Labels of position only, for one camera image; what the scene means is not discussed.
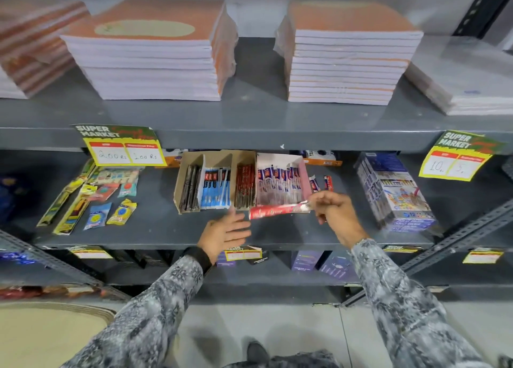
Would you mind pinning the yellow green price tag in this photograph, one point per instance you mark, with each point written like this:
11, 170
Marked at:
122, 145
459, 155

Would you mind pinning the person's left forearm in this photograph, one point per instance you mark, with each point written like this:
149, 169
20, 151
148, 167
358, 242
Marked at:
140, 317

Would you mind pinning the person's right hand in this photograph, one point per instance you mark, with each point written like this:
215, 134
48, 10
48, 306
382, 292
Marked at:
336, 213

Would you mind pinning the row of red pens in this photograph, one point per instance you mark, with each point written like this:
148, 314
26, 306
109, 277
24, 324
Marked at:
245, 185

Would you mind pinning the blue pen packets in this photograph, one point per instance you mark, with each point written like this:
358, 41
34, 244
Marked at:
215, 187

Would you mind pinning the orange white box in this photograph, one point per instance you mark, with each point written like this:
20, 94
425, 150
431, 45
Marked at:
320, 157

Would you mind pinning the person's left fingers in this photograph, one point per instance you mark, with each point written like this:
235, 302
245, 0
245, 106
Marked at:
236, 226

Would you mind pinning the pink cardboard pen box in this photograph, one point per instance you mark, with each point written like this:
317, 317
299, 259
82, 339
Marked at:
280, 163

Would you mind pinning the stack of crayon boxes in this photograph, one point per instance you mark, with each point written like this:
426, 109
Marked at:
394, 193

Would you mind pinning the row of dark pens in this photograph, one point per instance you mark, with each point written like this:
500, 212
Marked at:
189, 187

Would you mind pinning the red pen packet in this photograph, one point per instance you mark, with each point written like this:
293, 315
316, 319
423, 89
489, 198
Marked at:
278, 210

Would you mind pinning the blue sharpener blister packet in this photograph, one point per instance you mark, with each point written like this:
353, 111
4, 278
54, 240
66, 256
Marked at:
97, 215

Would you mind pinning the person's left hand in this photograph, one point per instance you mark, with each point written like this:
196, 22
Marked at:
220, 232

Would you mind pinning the red blister packet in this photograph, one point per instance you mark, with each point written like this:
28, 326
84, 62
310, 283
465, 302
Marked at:
104, 191

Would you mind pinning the yellow sharpener blister packet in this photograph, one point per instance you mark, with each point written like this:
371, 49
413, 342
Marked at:
121, 212

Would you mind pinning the person's black shoe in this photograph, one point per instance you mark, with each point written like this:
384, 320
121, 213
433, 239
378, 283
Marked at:
257, 353

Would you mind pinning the person's right forearm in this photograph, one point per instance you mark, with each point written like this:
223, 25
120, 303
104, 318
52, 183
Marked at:
404, 307

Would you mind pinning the person's patterned trouser leg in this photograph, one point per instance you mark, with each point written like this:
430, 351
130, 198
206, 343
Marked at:
288, 359

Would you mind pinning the purple box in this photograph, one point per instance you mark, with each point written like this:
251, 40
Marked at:
306, 260
338, 266

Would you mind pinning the brown cardboard pen box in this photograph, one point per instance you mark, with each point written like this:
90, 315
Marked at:
216, 159

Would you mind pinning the stack of striped orange notebooks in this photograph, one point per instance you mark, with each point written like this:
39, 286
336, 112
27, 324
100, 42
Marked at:
32, 47

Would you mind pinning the long yellow green packet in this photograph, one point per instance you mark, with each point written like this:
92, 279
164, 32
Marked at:
66, 191
74, 210

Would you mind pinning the small yellow shelf label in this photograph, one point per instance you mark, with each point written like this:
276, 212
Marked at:
242, 253
483, 256
90, 252
400, 248

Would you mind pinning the pastel eraser packet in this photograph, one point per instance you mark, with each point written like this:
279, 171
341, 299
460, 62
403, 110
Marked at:
116, 175

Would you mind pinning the grey metal shelf rack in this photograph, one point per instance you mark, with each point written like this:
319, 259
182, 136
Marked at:
256, 115

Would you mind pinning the row of white blue pens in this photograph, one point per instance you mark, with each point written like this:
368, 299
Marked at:
278, 181

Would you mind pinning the stack of white notebooks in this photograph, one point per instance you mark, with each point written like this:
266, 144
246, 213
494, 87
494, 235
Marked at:
465, 79

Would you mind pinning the black wristband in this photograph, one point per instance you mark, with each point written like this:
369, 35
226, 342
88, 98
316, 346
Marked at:
198, 257

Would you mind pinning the person's right fingers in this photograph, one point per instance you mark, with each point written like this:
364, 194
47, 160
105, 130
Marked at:
320, 205

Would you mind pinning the teal blister packet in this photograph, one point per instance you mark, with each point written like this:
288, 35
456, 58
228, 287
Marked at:
129, 187

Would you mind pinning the beige woven basket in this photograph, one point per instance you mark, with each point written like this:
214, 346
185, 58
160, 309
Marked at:
48, 331

